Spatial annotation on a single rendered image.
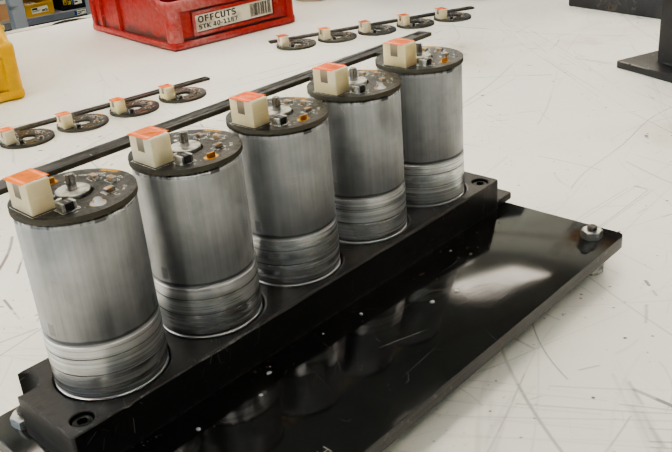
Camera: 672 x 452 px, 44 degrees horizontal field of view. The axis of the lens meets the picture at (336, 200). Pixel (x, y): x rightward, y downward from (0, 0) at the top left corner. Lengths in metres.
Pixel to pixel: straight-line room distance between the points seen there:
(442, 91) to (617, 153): 0.12
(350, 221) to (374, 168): 0.02
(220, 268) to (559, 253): 0.10
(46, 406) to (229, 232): 0.05
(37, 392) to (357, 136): 0.10
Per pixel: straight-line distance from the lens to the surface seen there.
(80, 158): 0.19
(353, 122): 0.21
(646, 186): 0.31
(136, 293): 0.17
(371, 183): 0.22
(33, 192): 0.16
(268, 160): 0.19
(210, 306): 0.19
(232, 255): 0.19
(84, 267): 0.17
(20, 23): 2.68
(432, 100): 0.23
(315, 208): 0.20
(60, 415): 0.18
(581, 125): 0.37
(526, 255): 0.24
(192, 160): 0.18
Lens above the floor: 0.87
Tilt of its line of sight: 24 degrees down
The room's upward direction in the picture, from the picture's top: 5 degrees counter-clockwise
